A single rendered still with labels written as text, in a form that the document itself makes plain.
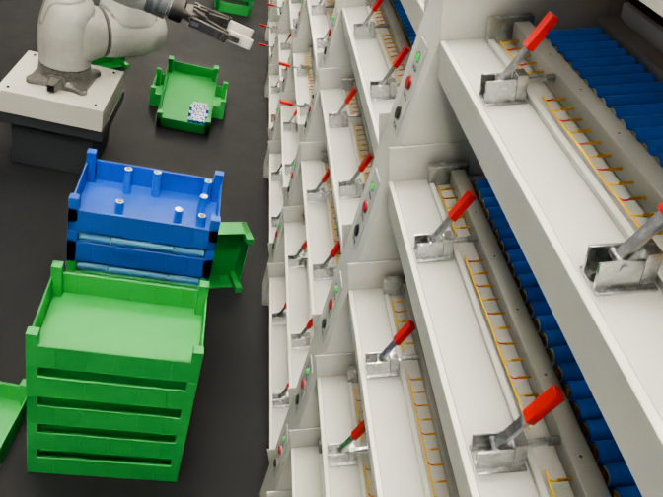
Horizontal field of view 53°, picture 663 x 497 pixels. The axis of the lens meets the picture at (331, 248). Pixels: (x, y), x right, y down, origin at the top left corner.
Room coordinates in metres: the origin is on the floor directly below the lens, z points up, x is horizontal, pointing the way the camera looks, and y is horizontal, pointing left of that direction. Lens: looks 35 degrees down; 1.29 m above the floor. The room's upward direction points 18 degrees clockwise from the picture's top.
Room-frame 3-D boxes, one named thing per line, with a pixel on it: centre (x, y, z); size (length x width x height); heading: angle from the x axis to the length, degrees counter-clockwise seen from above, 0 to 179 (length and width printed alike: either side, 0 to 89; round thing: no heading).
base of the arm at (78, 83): (1.86, 0.97, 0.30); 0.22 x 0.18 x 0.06; 10
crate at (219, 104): (2.52, 0.77, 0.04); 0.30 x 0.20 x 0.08; 105
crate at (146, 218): (1.17, 0.41, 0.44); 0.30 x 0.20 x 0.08; 106
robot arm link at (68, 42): (1.89, 0.97, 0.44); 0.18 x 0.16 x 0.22; 139
